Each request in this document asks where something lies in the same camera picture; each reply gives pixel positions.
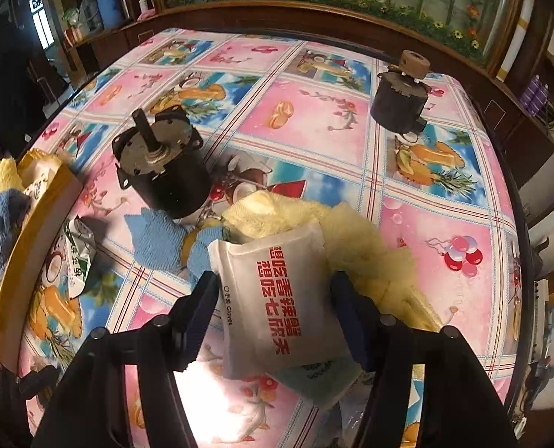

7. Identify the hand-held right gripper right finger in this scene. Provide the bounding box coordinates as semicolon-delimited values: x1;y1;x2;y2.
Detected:
330;270;516;448

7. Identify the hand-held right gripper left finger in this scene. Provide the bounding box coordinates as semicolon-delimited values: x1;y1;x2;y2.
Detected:
29;270;222;448

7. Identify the white glove packet red print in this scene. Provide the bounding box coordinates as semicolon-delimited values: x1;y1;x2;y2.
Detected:
207;221;358;382

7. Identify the cream towel with label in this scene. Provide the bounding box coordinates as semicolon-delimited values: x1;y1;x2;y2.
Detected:
222;190;460;333

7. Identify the small blue cloth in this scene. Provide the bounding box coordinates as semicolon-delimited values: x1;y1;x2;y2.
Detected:
123;208;225;277

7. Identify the green and white packet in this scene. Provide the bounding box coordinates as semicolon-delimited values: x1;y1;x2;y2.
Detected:
63;216;99;298

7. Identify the shallow gold box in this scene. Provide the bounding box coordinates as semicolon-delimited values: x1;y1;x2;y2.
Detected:
0;148;85;386

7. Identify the cream fluffy towel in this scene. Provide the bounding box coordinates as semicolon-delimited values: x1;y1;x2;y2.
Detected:
0;156;27;193

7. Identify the black motor with shaft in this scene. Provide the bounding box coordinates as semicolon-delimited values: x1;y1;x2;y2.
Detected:
111;107;213;221

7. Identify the white power strip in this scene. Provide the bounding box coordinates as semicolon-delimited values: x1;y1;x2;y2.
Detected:
533;279;551;365

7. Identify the printed fruit tablecloth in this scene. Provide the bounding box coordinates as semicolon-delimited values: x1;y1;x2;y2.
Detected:
18;28;517;448

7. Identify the black motor with wooden cap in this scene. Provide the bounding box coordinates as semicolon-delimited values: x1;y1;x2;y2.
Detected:
369;50;435;134

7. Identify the white and yellow roll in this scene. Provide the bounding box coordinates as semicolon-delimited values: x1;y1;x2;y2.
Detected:
495;0;535;81

